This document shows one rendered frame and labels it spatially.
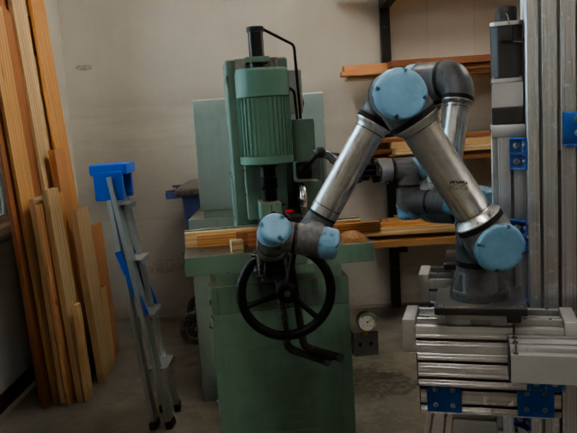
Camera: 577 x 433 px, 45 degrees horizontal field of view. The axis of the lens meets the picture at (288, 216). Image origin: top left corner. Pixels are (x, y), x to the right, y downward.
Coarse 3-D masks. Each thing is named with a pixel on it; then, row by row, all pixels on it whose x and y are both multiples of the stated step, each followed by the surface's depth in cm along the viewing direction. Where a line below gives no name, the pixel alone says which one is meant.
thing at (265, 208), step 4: (260, 200) 235; (276, 200) 232; (260, 204) 226; (264, 204) 225; (268, 204) 225; (272, 204) 226; (276, 204) 226; (280, 204) 226; (260, 208) 227; (264, 208) 226; (268, 208) 226; (272, 208) 226; (276, 208) 226; (280, 208) 226; (260, 212) 229; (264, 212) 226; (268, 212) 226; (276, 212) 226; (280, 212) 226; (260, 216) 230
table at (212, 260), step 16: (368, 240) 224; (192, 256) 215; (208, 256) 214; (224, 256) 214; (240, 256) 215; (352, 256) 219; (368, 256) 220; (192, 272) 214; (208, 272) 214; (224, 272) 215; (304, 272) 208
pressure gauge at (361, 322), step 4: (360, 312) 218; (364, 312) 217; (368, 312) 217; (356, 316) 218; (360, 316) 216; (364, 316) 216; (368, 316) 216; (372, 316) 216; (356, 320) 217; (360, 320) 216; (364, 320) 216; (368, 320) 216; (372, 320) 217; (376, 320) 216; (360, 324) 216; (364, 324) 216; (368, 324) 217; (372, 324) 217; (376, 324) 217; (360, 328) 216; (364, 328) 217; (368, 328) 217; (372, 328) 217; (364, 332) 219
